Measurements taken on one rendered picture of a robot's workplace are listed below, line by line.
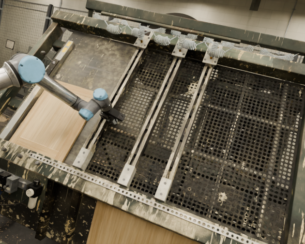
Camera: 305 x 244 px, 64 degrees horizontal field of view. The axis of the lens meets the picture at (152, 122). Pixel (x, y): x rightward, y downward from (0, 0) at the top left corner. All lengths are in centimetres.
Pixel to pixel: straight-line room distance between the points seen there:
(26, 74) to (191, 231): 111
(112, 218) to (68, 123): 72
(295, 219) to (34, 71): 148
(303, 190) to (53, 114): 166
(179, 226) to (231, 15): 569
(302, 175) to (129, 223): 111
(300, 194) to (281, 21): 521
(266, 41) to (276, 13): 411
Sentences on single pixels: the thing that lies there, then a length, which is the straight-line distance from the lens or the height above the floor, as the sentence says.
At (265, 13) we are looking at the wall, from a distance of 652.
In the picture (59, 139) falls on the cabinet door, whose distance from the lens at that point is 179.
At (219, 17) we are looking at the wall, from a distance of 663.
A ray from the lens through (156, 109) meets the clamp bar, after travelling 170.
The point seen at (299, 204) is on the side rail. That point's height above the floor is 112.
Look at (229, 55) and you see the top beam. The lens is 193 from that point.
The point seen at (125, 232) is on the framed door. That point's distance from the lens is 184.
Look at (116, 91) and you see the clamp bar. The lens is 179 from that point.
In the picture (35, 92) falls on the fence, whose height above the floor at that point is 124.
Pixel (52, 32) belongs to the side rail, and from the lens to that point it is 244.
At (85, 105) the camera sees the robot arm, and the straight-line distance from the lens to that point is 143.
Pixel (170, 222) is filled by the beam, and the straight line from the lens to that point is 145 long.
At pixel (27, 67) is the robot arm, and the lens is 119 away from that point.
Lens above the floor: 152
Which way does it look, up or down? 8 degrees down
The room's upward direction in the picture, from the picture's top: 15 degrees clockwise
